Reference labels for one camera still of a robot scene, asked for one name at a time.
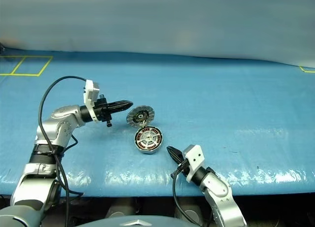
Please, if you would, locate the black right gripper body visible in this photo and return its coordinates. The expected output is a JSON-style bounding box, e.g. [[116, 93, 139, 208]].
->
[[176, 158, 191, 180]]

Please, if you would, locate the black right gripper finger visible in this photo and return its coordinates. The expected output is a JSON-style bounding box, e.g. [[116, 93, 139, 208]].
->
[[169, 146, 185, 164], [166, 146, 182, 169]]

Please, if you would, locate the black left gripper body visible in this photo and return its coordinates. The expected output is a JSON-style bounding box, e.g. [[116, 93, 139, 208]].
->
[[93, 94, 114, 128]]

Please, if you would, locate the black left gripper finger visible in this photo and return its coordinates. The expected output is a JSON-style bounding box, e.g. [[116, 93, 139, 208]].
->
[[109, 106, 131, 115], [107, 99, 134, 110]]

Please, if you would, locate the silver motor stator base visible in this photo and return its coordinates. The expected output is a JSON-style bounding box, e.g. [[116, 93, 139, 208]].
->
[[134, 126, 165, 156]]

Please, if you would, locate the grey rounded housing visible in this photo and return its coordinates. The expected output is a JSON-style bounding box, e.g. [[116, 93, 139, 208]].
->
[[174, 207, 198, 223], [105, 206, 135, 220]]

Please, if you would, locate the grey robot torso with emblem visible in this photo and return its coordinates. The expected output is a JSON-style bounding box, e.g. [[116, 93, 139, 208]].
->
[[81, 214, 209, 227]]

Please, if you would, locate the blue foam table cover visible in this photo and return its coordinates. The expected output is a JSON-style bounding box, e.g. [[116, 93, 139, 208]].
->
[[0, 46, 315, 197]]

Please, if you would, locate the pale foam backdrop sheet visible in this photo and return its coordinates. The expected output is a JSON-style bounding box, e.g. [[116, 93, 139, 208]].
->
[[0, 0, 315, 66]]

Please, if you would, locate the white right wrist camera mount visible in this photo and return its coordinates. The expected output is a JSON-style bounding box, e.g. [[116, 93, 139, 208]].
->
[[182, 144, 205, 183]]

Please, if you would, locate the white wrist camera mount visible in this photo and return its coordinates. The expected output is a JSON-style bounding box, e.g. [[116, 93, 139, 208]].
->
[[182, 144, 205, 183], [83, 79, 101, 122]]

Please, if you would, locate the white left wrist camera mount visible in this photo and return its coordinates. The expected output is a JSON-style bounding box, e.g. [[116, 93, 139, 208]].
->
[[83, 79, 101, 122]]

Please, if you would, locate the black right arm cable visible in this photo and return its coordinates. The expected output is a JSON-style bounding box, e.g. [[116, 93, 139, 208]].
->
[[171, 162, 212, 227]]

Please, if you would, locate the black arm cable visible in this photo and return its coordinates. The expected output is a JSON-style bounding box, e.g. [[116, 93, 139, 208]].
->
[[38, 75, 87, 227], [171, 162, 212, 227]]

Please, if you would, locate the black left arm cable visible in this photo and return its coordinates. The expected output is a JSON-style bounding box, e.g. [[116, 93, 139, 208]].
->
[[38, 75, 87, 227]]

